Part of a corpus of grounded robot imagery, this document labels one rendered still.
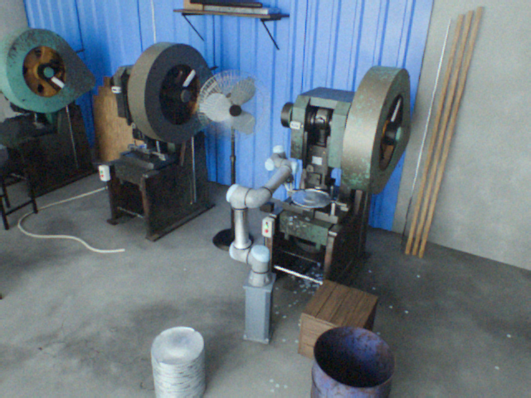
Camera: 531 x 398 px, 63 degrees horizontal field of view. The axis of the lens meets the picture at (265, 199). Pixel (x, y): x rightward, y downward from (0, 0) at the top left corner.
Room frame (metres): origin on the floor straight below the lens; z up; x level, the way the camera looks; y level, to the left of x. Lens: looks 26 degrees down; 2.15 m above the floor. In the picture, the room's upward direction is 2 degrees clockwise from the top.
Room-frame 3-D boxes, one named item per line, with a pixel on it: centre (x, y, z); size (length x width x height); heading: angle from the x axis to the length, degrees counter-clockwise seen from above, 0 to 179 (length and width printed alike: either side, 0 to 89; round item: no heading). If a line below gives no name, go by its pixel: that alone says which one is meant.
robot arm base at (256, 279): (2.30, 0.02, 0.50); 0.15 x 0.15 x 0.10
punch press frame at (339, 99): (3.09, -0.47, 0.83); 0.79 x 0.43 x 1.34; 150
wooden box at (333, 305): (2.20, -0.50, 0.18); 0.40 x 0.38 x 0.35; 152
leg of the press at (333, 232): (2.95, -0.70, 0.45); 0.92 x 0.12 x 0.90; 150
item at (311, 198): (2.86, -0.33, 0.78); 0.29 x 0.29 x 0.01
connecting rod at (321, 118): (2.96, -0.40, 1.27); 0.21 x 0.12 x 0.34; 150
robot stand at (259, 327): (2.30, 0.02, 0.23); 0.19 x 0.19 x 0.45; 79
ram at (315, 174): (2.93, -0.38, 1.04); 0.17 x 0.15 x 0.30; 150
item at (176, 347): (1.82, 0.47, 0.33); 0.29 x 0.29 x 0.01
